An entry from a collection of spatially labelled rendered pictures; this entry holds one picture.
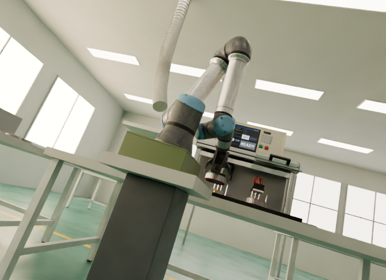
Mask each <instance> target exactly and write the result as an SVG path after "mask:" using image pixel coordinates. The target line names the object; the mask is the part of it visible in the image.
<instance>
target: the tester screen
mask: <svg viewBox="0 0 386 280"><path fill-rule="evenodd" d="M242 135H248V136H251V137H255V138H258V135H259V130H254V129H250V128H246V127H242V126H237V125H235V129H234V133H233V138H235V140H234V141H232V142H234V143H238V146H237V145H232V144H231V146H235V147H239V146H240V142H241V140H243V141H247V142H251V143H257V142H255V141H250V140H247V139H242ZM240 148H243V147H240ZM243 149H246V148H243ZM247 150H250V149H247ZM251 151H255V150H251Z"/></svg>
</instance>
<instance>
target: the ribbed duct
mask: <svg viewBox="0 0 386 280"><path fill-rule="evenodd" d="M190 3H191V0H178V2H177V5H176V8H175V11H174V13H173V16H172V19H171V22H170V25H169V27H168V30H167V33H166V35H165V38H164V41H163V44H162V46H161V49H160V54H159V60H158V63H157V69H156V75H155V80H154V85H153V104H152V106H153V109H154V110H155V111H157V112H163V111H165V110H166V109H167V108H168V100H167V89H168V80H169V74H170V69H171V62H172V58H173V54H174V51H175V48H176V44H177V40H178V38H179V34H180V31H181V28H182V26H183V23H184V20H185V17H186V14H187V12H188V8H189V6H190Z"/></svg>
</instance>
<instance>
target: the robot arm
mask: <svg viewBox="0 0 386 280"><path fill-rule="evenodd" d="M251 55H252V46H251V44H250V42H249V41H248V40H247V39H246V38H245V37H242V36H235V37H233V38H231V39H230V40H229V41H228V42H227V43H226V44H225V45H224V46H223V47H222V48H221V49H219V50H218V51H216V53H215V54H214V56H213V58H212V59H211V60H210V66H209V67H208V68H207V69H206V70H205V72H204V73H203V74H202V75H201V77H200V78H199V79H198V80H197V81H196V82H195V84H194V85H193V86H192V87H191V88H190V89H189V90H188V92H187V93H186V94H180V95H179V96H178V98H177V99H176V100H175V102H174V103H173V104H172V105H171V106H170V108H169V109H167V110H166V111H165V112H164V113H163V115H162V117H161V125H162V127H163V130H162V131H161V132H160V134H159V135H158V136H157V137H156V138H155V139H156V140H158V141H162V142H165V143H168V144H171V145H174V146H177V147H181V148H183V149H186V150H188V151H189V152H190V153H191V155H192V145H193V138H194V136H195V138H196V139H197V140H204V139H211V138H215V139H216V143H215V148H216V151H215V153H214V157H213V158H212V159H210V160H208V161H207V164H206V167H205V169H204V172H203V175H206V173H207V172H208V171H209V170H211V172H213V173H216V174H220V172H221V169H222V168H224V169H223V173H224V174H225V177H226V181H227V182H229V181H230V165H229V164H228V163H227V161H228V157H229V152H227V151H229V149H230V147H231V142H232V137H233V133H234V129H235V124H236V120H235V119H234V118H233V113H234V109H235V106H236V102H237V98H238V94H239V91H240V88H241V83H242V80H243V76H244V72H245V68H246V66H247V65H249V63H250V58H251ZM223 77H225V79H224V81H223V85H222V89H221V93H220V96H219V99H218V103H217V107H216V109H215V113H214V117H213V120H211V121H209V122H206V123H200V121H201V118H202V116H203V114H204V110H205V108H206V106H205V104H204V101H205V100H206V98H207V97H208V96H209V95H210V93H211V92H212V91H213V89H214V88H215V87H216V86H217V84H218V83H219V82H220V81H221V80H222V78H223ZM227 153H228V154H227Z"/></svg>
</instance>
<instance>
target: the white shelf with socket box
mask: <svg viewBox="0 0 386 280"><path fill-rule="evenodd" d="M123 125H124V126H125V127H127V128H128V129H129V130H130V131H131V132H134V133H137V134H140V135H143V136H146V137H149V138H153V139H155V138H156V137H157V136H158V135H159V134H160V132H161V131H162V130H160V129H156V128H153V127H149V126H144V125H140V124H137V123H133V122H128V121H125V120H124V121H123Z"/></svg>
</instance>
